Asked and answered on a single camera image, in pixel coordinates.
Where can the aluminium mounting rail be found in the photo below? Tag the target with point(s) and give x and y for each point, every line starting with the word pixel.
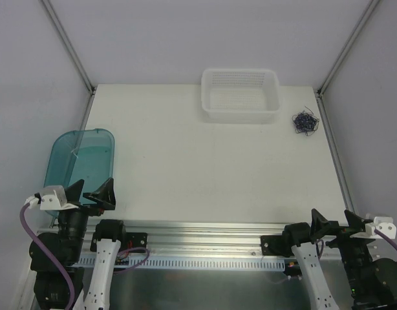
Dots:
pixel 204 240

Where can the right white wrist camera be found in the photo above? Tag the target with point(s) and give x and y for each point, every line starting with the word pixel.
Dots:
pixel 375 225

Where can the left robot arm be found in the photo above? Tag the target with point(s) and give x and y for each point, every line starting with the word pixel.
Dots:
pixel 59 283

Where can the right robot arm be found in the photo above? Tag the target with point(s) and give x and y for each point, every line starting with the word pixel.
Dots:
pixel 373 283

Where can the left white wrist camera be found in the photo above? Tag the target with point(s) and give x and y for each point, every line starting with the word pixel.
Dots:
pixel 51 198

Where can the aluminium frame post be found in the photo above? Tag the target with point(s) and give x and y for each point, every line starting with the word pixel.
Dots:
pixel 67 44
pixel 364 18

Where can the left aluminium frame post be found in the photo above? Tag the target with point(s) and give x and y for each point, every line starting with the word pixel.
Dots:
pixel 67 44

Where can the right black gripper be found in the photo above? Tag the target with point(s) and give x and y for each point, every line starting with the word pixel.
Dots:
pixel 339 232

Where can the white slotted cable duct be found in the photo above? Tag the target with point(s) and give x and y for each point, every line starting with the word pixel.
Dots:
pixel 192 263

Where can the right aluminium frame post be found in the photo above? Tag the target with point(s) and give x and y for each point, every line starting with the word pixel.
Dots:
pixel 364 18

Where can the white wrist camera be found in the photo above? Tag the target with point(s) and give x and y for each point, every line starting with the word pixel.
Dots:
pixel 51 198
pixel 375 225

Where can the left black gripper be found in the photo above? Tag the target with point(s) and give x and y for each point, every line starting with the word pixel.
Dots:
pixel 87 208

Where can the teal transparent plastic bin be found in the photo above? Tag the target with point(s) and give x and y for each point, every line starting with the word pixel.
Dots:
pixel 81 154

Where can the white perforated plastic basket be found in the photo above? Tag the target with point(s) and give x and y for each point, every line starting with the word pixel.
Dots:
pixel 239 95

